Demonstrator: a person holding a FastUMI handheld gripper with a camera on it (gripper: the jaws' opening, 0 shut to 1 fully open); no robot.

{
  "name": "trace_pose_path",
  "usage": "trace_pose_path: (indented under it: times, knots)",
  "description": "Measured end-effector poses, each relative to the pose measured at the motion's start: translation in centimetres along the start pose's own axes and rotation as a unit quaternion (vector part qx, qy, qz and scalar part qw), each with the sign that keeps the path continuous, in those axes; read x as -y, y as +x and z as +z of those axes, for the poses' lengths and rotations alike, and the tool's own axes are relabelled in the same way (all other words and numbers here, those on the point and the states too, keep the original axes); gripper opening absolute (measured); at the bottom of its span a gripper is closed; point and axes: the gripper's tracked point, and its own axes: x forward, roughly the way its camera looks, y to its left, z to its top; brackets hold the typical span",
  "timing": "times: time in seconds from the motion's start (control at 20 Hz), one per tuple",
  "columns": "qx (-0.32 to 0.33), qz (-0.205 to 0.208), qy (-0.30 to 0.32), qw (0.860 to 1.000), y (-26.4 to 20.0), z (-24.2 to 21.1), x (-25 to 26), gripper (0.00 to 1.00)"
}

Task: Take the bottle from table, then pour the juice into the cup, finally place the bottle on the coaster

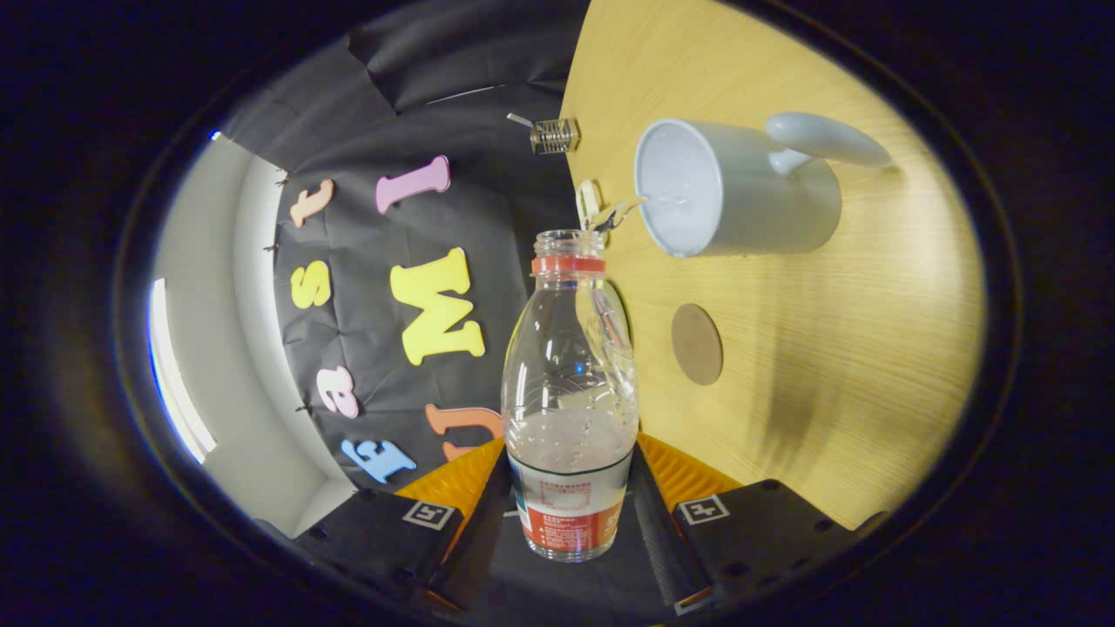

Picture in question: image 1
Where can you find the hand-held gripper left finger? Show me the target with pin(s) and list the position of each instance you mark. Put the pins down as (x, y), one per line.
(479, 557)

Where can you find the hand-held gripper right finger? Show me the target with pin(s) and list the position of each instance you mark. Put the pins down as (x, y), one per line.
(662, 540)

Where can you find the clear plastic juice bottle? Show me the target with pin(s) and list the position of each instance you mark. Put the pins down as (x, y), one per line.
(571, 392)

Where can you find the round brown coaster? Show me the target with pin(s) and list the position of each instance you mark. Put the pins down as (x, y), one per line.
(697, 344)

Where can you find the wooden table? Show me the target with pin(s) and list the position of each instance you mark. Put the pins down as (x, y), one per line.
(827, 366)

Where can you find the white divided snack dish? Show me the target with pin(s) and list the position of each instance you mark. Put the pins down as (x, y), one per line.
(589, 202)

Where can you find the black backdrop cloth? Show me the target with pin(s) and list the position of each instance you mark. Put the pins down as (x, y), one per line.
(366, 226)

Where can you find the long ceiling light panel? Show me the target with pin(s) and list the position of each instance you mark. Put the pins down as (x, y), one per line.
(174, 374)

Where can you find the metal spoon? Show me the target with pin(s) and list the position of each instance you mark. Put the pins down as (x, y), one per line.
(520, 120)

